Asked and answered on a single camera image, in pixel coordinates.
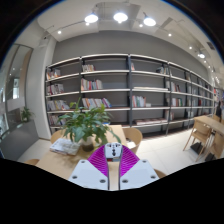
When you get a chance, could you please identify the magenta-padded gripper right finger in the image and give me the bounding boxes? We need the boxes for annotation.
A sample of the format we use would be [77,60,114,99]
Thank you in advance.
[118,144,160,191]

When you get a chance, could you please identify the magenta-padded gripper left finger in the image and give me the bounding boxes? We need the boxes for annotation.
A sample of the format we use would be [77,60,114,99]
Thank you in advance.
[68,144,110,192]

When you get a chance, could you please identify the small white charger block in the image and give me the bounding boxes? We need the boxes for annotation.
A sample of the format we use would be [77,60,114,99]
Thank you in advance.
[104,142,123,163]

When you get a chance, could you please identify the open magazine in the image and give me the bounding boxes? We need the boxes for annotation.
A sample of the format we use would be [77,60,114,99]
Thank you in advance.
[49,137,81,157]

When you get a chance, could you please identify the green potted plant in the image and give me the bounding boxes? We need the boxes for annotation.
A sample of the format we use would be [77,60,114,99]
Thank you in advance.
[57,96,122,153]

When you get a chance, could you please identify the slatted wooden chair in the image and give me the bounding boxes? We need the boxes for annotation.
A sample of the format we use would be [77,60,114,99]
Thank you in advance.
[209,131,224,160]
[182,119,213,163]

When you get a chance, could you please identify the small green floor plant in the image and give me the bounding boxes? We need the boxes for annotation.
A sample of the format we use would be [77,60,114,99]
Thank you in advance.
[19,106,34,123]

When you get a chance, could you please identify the grey shelf unit with books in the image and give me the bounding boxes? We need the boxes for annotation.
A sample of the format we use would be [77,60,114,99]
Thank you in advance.
[44,53,216,135]

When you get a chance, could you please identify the person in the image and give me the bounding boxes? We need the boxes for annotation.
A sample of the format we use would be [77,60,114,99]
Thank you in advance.
[214,101,224,120]

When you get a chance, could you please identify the group of ceiling lights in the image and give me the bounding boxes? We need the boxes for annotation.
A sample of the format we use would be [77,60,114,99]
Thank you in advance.
[56,11,208,59]

